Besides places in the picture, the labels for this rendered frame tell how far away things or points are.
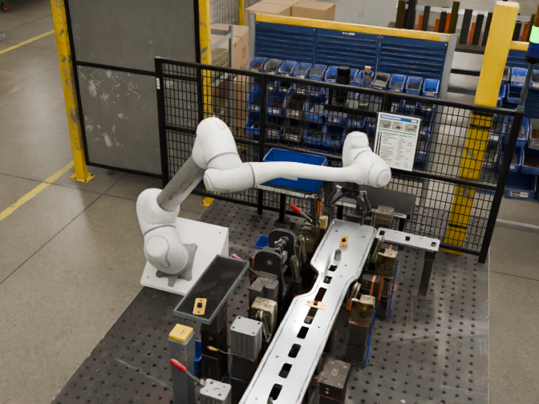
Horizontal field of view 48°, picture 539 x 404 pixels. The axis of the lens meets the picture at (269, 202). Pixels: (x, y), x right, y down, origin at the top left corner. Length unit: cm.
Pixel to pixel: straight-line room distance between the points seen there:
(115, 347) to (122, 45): 271
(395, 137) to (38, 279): 257
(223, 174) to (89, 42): 285
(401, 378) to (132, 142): 322
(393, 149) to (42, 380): 226
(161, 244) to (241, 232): 77
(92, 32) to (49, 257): 172
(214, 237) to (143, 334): 57
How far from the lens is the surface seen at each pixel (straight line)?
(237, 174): 233
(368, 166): 240
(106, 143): 525
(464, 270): 331
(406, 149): 313
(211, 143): 238
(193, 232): 299
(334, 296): 249
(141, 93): 488
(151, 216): 280
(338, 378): 213
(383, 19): 909
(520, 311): 434
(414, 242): 289
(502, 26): 295
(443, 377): 269
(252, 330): 215
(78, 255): 455
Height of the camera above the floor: 256
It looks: 30 degrees down
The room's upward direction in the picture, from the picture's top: 2 degrees clockwise
